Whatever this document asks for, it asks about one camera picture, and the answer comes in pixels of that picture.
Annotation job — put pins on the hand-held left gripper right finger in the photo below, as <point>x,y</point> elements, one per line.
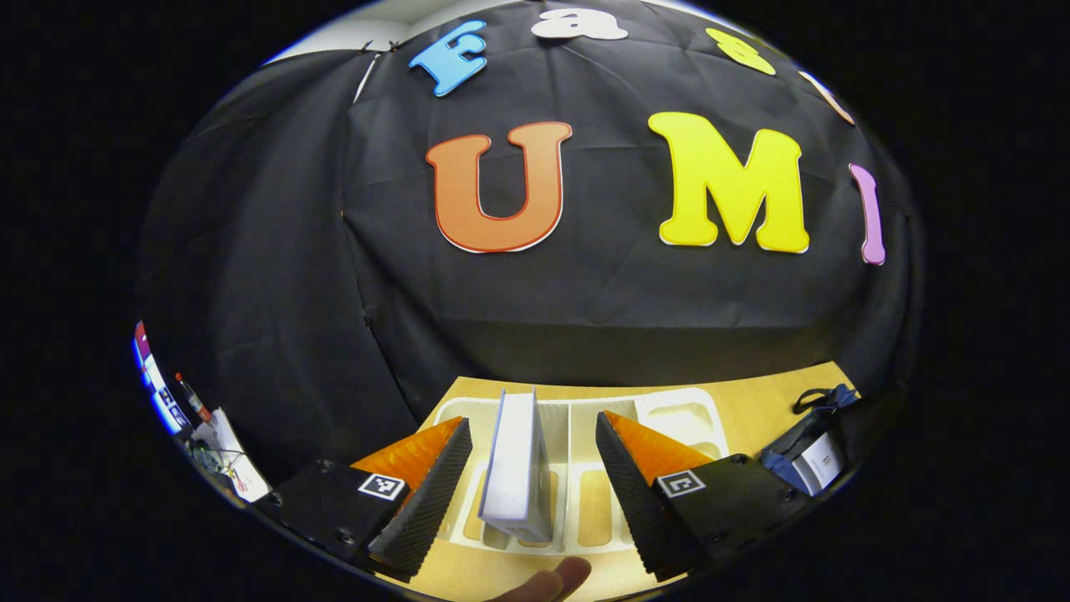
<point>639,510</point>

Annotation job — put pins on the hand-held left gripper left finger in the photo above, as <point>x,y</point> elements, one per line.
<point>422,510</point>

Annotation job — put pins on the cream plastic bookshelf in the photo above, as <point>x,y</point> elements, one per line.
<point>677,418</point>

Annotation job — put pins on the blue schoolbag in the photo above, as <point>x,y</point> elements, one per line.
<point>777,458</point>

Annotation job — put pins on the red scissors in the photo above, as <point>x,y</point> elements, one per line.
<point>238,482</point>

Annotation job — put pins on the black backdrop cloth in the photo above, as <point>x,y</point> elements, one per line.
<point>585,318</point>

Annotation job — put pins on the white side table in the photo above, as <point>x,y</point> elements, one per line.
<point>221,435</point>

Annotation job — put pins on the computer monitor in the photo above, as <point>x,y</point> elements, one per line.
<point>155,385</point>

